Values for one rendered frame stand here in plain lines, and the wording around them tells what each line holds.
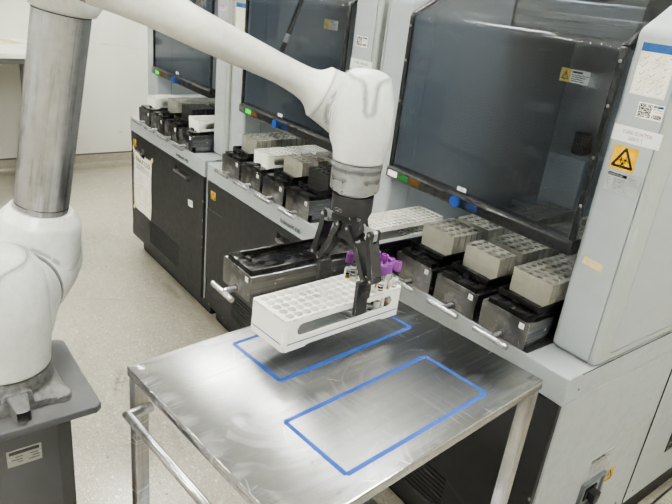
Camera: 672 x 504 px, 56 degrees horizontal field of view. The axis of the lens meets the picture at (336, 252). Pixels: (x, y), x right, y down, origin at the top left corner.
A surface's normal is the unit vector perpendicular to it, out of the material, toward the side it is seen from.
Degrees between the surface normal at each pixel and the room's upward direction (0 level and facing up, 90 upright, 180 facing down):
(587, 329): 90
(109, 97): 90
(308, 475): 0
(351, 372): 0
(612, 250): 90
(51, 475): 90
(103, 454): 0
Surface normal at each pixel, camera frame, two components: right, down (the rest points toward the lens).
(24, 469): 0.60, 0.37
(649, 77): -0.80, 0.15
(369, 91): 0.11, 0.11
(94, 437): 0.11, -0.92
